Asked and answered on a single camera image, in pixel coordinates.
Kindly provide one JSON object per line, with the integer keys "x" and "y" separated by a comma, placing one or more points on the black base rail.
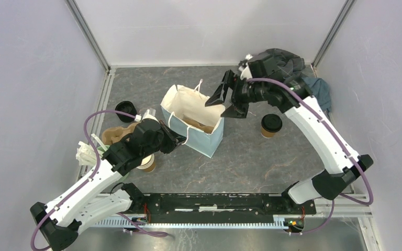
{"x": 212, "y": 211}

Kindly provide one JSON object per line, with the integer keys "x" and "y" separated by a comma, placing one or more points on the blue crumpled cloth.
{"x": 320, "y": 89}

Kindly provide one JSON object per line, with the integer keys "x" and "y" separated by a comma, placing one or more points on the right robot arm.
{"x": 277, "y": 80}

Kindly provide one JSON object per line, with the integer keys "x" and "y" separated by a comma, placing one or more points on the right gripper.
{"x": 238, "y": 109}

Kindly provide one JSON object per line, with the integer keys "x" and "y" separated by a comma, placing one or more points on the light blue paper bag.
{"x": 185, "y": 113}

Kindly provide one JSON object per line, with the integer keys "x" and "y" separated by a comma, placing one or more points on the black coffee cup lid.
{"x": 271, "y": 123}

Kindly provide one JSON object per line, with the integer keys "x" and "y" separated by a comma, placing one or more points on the stack of paper cups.
{"x": 147, "y": 164}

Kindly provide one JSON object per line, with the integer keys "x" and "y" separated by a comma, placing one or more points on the stack of black lids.
{"x": 126, "y": 107}

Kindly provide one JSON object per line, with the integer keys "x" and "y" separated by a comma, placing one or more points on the brown cardboard cup carrier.
{"x": 205, "y": 128}
{"x": 115, "y": 134}

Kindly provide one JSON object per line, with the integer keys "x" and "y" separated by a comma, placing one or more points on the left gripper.
{"x": 174, "y": 139}

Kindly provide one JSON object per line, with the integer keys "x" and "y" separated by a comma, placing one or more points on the grey crumpled cloth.
{"x": 280, "y": 64}

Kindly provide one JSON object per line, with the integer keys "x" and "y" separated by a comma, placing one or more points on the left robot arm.
{"x": 63, "y": 219}

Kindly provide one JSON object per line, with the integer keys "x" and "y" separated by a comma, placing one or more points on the brown paper coffee cup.
{"x": 267, "y": 134}

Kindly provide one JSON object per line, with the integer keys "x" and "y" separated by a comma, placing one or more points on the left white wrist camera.
{"x": 149, "y": 114}

